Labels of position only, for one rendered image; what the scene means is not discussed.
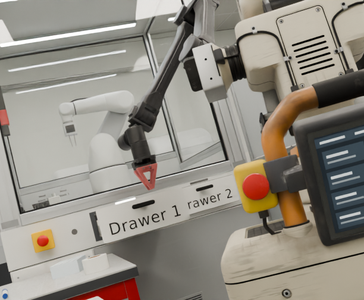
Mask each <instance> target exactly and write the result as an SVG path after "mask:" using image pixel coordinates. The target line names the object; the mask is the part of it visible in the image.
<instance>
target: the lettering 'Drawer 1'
mask: <svg viewBox="0 0 364 300"><path fill-rule="evenodd" d="M174 207H175V210H176V213H177V215H175V217H177V216H179V215H181V214H178V212H177V207H176V205H174V206H173V207H172V208H174ZM164 212H165V211H163V212H161V215H162V219H163V220H164V216H163V213H164ZM154 215H157V217H155V218H159V215H158V214H153V215H152V221H153V222H154V223H157V222H159V221H160V220H158V221H154V220H153V219H155V218H153V216H154ZM138 220H139V221H140V219H139V218H138ZM144 220H145V222H146V224H147V225H148V224H149V216H148V222H147V221H146V219H145V218H144V217H143V224H142V222H141V221H140V224H141V225H142V226H144ZM131 221H134V223H133V224H135V227H134V228H131V225H133V224H130V228H131V229H135V228H137V224H136V221H135V220H131ZM131 221H129V223H130V222H131ZM125 223H127V222H125ZM125 223H122V224H123V229H124V231H125V227H124V225H125ZM111 224H117V225H118V231H117V232H116V233H113V232H112V227H111ZM109 226H110V229H111V234H112V235H114V234H117V233H118V232H119V231H120V225H119V224H118V223H110V224H109Z"/></svg>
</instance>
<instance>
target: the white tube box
mask: <svg viewBox="0 0 364 300"><path fill-rule="evenodd" d="M83 259H86V256H85V255H81V256H79V257H75V258H70V259H68V260H64V261H60V262H58V263H57V264H55V265H53V266H51V267H50V270H51V275H52V280H53V279H58V278H60V277H64V276H69V275H71V274H75V273H79V272H81V271H82V270H83V269H84V268H83V264H82V260H83Z"/></svg>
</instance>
